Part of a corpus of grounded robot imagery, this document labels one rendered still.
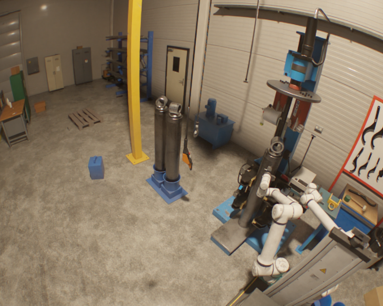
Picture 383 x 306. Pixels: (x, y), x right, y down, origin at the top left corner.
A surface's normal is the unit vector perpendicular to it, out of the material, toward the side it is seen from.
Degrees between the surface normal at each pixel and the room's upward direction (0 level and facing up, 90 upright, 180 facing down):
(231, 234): 0
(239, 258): 0
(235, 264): 0
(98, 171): 90
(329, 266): 90
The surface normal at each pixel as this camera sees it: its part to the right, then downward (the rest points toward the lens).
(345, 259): -0.74, 0.32
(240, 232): 0.09, -0.82
